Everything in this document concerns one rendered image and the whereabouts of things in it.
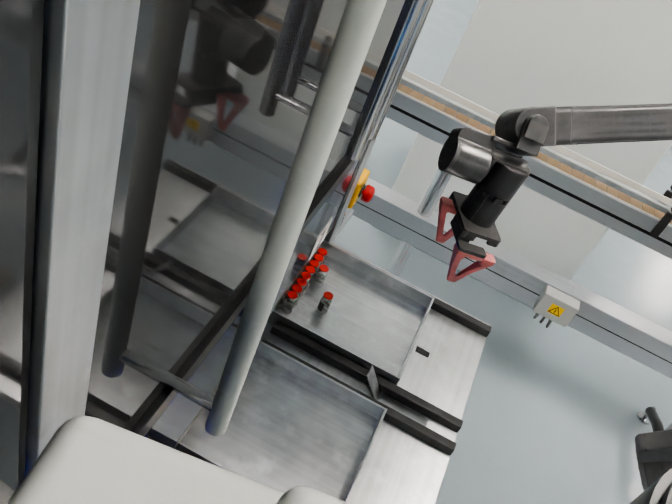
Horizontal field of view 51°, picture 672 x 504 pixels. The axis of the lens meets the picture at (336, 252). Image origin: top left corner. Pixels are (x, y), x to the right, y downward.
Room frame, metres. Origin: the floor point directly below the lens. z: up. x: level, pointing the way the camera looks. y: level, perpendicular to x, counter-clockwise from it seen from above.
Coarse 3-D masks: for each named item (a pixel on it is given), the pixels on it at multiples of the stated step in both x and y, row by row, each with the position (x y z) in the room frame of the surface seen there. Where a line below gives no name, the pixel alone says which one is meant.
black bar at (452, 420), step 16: (288, 336) 0.91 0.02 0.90; (304, 336) 0.92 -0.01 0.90; (320, 352) 0.90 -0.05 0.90; (352, 368) 0.89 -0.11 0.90; (368, 384) 0.89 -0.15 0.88; (384, 384) 0.89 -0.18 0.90; (400, 400) 0.88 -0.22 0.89; (416, 400) 0.88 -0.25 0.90; (432, 416) 0.87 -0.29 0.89; (448, 416) 0.88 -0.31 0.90
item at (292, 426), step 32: (256, 352) 0.85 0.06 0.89; (256, 384) 0.79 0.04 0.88; (288, 384) 0.81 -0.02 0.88; (320, 384) 0.84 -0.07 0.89; (256, 416) 0.72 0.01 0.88; (288, 416) 0.75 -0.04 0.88; (320, 416) 0.78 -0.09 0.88; (352, 416) 0.80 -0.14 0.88; (192, 448) 0.60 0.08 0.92; (224, 448) 0.64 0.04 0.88; (256, 448) 0.67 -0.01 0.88; (288, 448) 0.69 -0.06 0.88; (320, 448) 0.72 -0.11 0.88; (352, 448) 0.74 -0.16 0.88; (256, 480) 0.61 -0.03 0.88; (288, 480) 0.63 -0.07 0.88; (320, 480) 0.66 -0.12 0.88; (352, 480) 0.68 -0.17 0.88
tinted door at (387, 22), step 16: (400, 0) 0.99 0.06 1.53; (384, 16) 0.92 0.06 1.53; (384, 32) 0.97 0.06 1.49; (384, 48) 1.01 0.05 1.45; (368, 64) 0.94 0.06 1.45; (368, 80) 0.98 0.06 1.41; (352, 96) 0.91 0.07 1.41; (352, 112) 0.96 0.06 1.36; (336, 144) 0.93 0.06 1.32; (336, 160) 0.98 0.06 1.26
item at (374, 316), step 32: (352, 256) 1.18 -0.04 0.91; (320, 288) 1.08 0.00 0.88; (352, 288) 1.12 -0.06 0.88; (384, 288) 1.16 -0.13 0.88; (416, 288) 1.17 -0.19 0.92; (288, 320) 0.93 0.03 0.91; (320, 320) 1.00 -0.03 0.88; (352, 320) 1.03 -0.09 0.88; (384, 320) 1.07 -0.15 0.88; (416, 320) 1.11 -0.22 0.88; (352, 352) 0.92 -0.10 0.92; (384, 352) 0.98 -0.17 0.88
